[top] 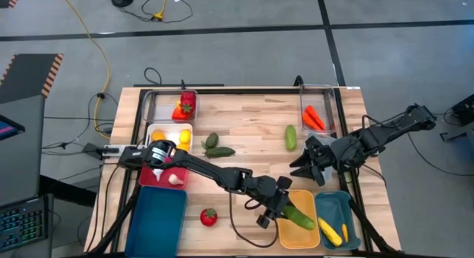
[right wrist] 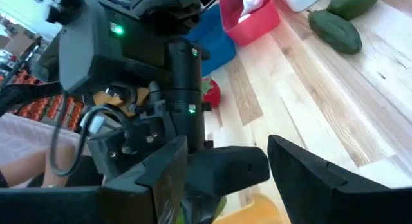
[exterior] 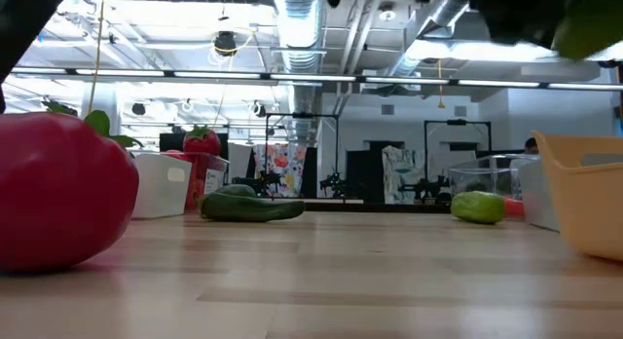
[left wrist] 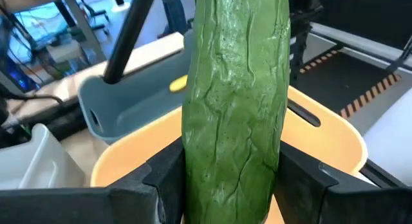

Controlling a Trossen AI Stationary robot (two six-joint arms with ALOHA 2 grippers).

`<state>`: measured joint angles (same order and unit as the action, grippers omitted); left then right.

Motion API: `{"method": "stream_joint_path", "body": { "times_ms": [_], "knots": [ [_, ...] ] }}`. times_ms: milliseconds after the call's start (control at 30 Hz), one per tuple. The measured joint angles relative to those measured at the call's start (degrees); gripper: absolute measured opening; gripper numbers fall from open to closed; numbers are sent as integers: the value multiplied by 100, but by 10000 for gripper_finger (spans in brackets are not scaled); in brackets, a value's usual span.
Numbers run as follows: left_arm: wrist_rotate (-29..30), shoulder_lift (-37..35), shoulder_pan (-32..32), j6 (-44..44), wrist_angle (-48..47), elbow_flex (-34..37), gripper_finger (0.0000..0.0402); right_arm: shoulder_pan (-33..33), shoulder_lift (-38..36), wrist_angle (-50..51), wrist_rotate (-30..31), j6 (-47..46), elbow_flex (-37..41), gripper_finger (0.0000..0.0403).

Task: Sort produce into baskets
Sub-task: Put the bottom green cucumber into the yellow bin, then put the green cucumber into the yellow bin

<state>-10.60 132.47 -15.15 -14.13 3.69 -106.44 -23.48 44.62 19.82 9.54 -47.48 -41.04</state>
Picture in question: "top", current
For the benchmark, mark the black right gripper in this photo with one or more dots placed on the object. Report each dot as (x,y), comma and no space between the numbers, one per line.
(327,156)

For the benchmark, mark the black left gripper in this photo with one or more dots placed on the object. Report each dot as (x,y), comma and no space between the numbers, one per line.
(268,193)

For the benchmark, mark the dark green cucumber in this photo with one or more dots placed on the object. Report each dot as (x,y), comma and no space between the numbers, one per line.
(300,219)

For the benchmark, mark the light green cucumber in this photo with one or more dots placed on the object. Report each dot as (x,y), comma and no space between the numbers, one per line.
(290,137)

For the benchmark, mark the orange carrot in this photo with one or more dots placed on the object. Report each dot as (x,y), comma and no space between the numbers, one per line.
(316,118)
(308,121)

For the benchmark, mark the yellow squash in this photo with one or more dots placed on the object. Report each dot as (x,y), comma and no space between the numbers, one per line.
(329,231)

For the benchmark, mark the small yellow chili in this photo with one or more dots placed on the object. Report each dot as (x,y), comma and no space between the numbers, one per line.
(345,233)

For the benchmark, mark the red tomato green stem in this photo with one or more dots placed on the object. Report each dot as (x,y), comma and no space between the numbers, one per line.
(209,218)

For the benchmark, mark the long dark green pepper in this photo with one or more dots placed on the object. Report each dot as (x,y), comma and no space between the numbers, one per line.
(220,152)

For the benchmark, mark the short dark green pepper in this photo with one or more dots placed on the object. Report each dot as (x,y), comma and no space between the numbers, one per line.
(212,140)

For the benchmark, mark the garlic bulb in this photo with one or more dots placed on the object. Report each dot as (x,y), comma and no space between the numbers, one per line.
(176,179)

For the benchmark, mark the yellow round fruit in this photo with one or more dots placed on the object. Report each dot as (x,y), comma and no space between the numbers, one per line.
(184,147)

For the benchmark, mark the yellow lemon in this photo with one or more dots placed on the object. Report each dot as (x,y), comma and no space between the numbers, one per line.
(185,135)

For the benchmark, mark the round red pepper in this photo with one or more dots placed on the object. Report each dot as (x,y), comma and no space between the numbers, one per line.
(187,109)

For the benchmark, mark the white mushroom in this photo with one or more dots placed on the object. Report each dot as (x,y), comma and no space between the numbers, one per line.
(158,173)

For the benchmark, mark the dark red bell pepper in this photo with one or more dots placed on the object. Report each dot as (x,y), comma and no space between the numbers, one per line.
(188,98)

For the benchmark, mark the bright red bell pepper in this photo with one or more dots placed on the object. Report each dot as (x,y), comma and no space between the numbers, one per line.
(179,115)

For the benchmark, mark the orange bell pepper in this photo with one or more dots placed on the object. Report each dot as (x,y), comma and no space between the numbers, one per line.
(178,103)

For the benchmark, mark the yellow-orange bell pepper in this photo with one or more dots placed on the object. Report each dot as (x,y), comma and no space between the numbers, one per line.
(158,135)

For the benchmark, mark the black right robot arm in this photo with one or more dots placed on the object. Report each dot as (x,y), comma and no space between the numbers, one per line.
(389,133)

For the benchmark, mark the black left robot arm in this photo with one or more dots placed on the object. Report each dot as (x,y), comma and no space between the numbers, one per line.
(207,169)

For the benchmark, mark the orange-yellow plastic bin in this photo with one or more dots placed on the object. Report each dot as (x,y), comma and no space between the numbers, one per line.
(296,239)

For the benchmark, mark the teal plastic bin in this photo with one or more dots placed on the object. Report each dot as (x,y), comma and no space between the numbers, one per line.
(335,210)

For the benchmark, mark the narrow clear plastic bin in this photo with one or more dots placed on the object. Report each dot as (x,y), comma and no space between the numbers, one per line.
(318,96)

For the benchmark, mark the small green stem piece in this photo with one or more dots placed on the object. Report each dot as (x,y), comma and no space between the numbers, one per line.
(203,144)

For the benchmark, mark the thin black bar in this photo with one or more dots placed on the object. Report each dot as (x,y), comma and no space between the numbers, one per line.
(207,85)

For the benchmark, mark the large blue plastic bin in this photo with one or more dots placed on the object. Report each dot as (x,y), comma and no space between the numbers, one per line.
(157,221)

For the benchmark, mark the white plastic bin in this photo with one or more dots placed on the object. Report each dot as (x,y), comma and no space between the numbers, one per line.
(171,133)

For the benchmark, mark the red plastic bin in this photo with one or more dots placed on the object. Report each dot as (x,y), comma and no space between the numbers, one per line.
(146,180)

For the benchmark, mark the wide clear plastic bin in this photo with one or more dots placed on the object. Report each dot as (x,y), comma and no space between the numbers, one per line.
(163,106)

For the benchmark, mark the black equipment box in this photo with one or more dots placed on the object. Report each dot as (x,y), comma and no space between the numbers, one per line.
(464,110)

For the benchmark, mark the black power adapter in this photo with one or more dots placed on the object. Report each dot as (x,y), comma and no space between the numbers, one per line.
(92,149)

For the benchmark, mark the black desk base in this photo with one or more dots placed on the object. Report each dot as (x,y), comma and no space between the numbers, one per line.
(66,191)

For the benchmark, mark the black backlit keyboard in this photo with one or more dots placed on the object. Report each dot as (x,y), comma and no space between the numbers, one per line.
(22,224)

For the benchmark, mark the grey desk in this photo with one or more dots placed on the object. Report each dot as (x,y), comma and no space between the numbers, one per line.
(22,165)

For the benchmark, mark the black computer monitor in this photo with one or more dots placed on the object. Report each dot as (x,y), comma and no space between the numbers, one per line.
(9,128)

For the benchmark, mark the small black camera mount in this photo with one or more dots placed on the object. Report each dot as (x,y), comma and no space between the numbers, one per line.
(182,83)
(298,81)

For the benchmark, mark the black metal bracket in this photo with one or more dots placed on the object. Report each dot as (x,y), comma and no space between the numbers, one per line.
(453,136)

